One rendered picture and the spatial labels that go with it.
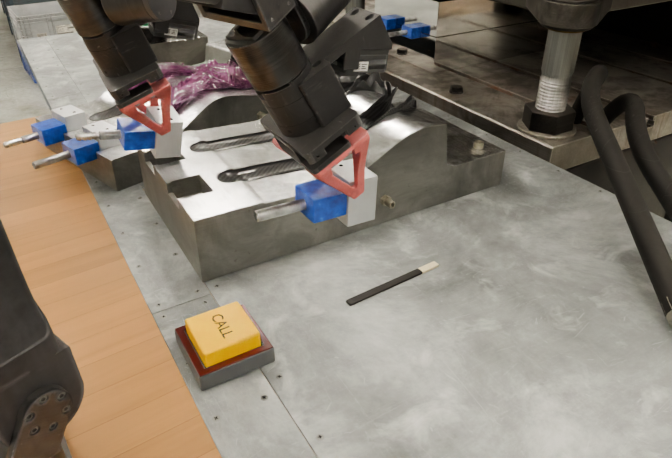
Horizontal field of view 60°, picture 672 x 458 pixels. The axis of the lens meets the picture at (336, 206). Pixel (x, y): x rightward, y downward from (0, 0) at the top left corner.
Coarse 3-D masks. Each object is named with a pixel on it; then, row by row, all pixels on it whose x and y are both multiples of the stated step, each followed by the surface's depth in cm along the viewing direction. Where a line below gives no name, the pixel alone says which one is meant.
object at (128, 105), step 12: (144, 84) 72; (156, 84) 72; (168, 84) 72; (132, 96) 71; (144, 96) 71; (156, 96) 72; (168, 96) 73; (120, 108) 71; (132, 108) 71; (168, 108) 75; (144, 120) 74; (168, 120) 76; (156, 132) 77
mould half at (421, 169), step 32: (352, 96) 91; (224, 128) 92; (256, 128) 93; (384, 128) 82; (416, 128) 80; (448, 128) 99; (192, 160) 81; (224, 160) 82; (256, 160) 82; (384, 160) 79; (416, 160) 82; (448, 160) 88; (480, 160) 89; (160, 192) 80; (224, 192) 73; (256, 192) 74; (288, 192) 74; (384, 192) 81; (416, 192) 85; (448, 192) 88; (192, 224) 68; (224, 224) 70; (256, 224) 72; (288, 224) 75; (320, 224) 78; (192, 256) 73; (224, 256) 72; (256, 256) 75
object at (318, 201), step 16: (352, 160) 65; (336, 176) 62; (352, 176) 62; (368, 176) 62; (304, 192) 61; (320, 192) 61; (336, 192) 61; (368, 192) 62; (272, 208) 60; (288, 208) 60; (304, 208) 61; (320, 208) 60; (336, 208) 61; (352, 208) 62; (368, 208) 63; (352, 224) 63
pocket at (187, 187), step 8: (192, 176) 77; (200, 176) 77; (168, 184) 76; (176, 184) 77; (184, 184) 77; (192, 184) 78; (200, 184) 78; (168, 192) 76; (176, 192) 77; (184, 192) 78; (192, 192) 78; (200, 192) 79; (176, 200) 75
